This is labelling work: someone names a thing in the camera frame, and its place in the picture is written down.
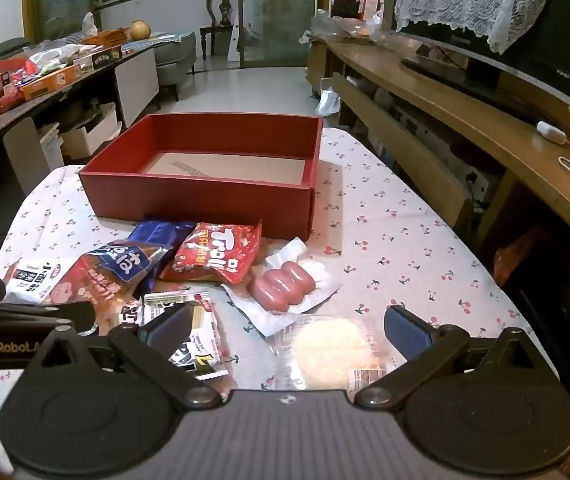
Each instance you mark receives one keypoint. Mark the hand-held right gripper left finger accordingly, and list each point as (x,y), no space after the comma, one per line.
(172,327)

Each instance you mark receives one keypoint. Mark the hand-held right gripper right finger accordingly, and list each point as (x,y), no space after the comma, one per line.
(407,332)

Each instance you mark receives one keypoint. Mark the black white striped snack packet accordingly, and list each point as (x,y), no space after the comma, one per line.
(207,345)

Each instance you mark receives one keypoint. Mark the clear round pastry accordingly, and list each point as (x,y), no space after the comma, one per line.
(325,345)

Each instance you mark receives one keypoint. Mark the red cardboard box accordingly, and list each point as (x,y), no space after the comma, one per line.
(190,200)

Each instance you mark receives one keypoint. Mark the white packet black print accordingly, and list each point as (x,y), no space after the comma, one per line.
(130,315)

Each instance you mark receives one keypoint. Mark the red snack packet blue label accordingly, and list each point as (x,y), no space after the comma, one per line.
(90,280)

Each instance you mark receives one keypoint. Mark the red gummy packet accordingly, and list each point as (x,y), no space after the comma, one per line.
(215,255)

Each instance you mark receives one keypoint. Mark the cherry print tablecloth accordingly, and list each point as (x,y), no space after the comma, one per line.
(390,240)

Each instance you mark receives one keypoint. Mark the dark blue snack packet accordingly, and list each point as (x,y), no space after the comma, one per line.
(160,232)

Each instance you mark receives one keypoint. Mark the clear sausage packet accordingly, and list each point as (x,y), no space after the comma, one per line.
(280,285)

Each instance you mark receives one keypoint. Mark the open cardboard box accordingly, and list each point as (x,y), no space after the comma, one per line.
(90,132)

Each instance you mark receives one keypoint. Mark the red plastic bag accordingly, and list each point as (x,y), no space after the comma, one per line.
(0,80)

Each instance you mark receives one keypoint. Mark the long orange box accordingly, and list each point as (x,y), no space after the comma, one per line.
(52,82)

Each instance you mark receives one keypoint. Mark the wooden television cabinet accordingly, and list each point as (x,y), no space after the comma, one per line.
(465,105)

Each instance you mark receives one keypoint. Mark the silver plastic bag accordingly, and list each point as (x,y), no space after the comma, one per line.
(328,102)

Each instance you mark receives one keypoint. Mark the white power adapter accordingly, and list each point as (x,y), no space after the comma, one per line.
(551,131)

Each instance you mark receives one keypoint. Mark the black yellow box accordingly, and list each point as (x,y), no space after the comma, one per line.
(97,58)

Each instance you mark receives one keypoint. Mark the grey sofa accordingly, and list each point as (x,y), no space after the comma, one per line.
(175,65)

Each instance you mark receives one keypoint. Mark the orange tray box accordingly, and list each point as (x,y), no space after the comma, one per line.
(107,37)

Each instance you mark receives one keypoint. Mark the yellow pomelo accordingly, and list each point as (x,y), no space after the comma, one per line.
(140,30)

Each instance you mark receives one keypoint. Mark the black television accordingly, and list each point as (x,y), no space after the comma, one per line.
(540,60)

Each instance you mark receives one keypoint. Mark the clear plastic bags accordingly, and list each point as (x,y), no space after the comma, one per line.
(350,27)

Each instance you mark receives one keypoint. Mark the dark wooden chair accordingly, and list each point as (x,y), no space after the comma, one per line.
(222,5)

